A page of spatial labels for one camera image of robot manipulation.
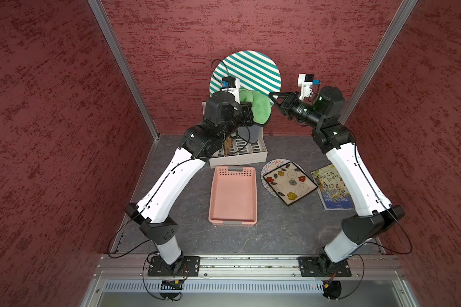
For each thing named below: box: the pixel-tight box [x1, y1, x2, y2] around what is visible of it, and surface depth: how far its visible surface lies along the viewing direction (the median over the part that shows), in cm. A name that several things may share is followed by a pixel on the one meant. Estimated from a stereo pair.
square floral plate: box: [263, 161, 319, 206], surface depth 99 cm
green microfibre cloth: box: [238, 88, 272, 125], surface depth 61 cm
